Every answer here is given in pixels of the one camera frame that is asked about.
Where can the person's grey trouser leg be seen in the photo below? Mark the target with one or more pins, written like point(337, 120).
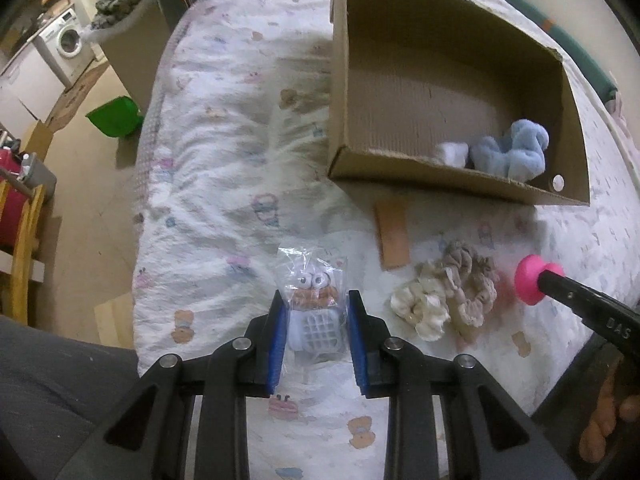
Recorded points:
point(55, 400)

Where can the cream scrunchie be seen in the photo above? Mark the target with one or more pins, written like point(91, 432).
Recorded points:
point(422, 302)

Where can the white washing machine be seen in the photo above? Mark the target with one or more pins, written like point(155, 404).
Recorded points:
point(65, 40)

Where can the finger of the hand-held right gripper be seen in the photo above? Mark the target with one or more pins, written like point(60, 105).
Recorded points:
point(585, 302)

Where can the pink round soft toy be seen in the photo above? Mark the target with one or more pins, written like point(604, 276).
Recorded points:
point(527, 280)

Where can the beige scrunchie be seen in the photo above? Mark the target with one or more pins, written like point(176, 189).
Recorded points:
point(470, 280)

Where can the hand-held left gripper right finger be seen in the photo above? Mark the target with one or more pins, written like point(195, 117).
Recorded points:
point(357, 345)

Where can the person's right hand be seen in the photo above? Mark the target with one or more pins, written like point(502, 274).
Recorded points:
point(605, 420)

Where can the white soft pad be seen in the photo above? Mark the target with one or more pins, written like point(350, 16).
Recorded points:
point(452, 154)

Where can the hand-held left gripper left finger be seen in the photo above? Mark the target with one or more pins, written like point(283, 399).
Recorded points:
point(278, 345)

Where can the red bag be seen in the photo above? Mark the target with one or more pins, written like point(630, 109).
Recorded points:
point(10, 195)

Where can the blue plush toy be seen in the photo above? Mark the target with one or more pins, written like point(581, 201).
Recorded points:
point(515, 152)

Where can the brown cardboard strip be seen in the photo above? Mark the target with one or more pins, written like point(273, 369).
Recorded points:
point(392, 235)

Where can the yellow wooden chair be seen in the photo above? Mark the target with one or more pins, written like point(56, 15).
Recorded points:
point(22, 255)

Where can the brown cardboard box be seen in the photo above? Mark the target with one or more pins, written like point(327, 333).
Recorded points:
point(440, 75)

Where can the bagged white plush toy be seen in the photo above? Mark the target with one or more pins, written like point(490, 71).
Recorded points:
point(316, 310)

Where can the printed white blanket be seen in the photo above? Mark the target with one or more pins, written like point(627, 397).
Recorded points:
point(225, 160)

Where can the green plastic dustpan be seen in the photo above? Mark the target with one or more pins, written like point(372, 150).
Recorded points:
point(114, 117)

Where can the light wooden board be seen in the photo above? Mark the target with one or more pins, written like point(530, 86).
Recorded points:
point(114, 322)

